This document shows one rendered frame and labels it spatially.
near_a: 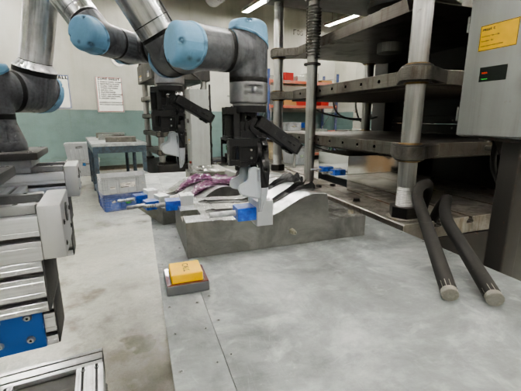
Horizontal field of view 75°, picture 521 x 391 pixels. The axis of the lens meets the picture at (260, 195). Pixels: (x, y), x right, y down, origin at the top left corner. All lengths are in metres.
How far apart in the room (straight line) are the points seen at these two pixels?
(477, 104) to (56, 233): 1.13
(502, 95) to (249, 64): 0.76
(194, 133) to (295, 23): 5.63
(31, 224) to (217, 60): 0.40
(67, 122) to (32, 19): 6.97
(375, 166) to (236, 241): 1.00
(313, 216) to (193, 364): 0.52
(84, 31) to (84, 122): 7.30
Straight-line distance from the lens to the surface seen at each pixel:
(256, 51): 0.67
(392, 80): 1.40
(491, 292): 0.74
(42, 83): 1.22
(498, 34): 1.22
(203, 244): 0.83
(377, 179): 1.70
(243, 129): 0.68
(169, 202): 0.96
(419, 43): 1.24
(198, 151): 5.42
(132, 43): 0.96
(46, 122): 8.16
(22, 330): 0.75
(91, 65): 8.24
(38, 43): 1.22
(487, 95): 1.21
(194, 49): 0.61
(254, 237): 0.85
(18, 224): 0.64
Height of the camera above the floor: 1.13
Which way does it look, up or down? 13 degrees down
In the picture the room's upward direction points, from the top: straight up
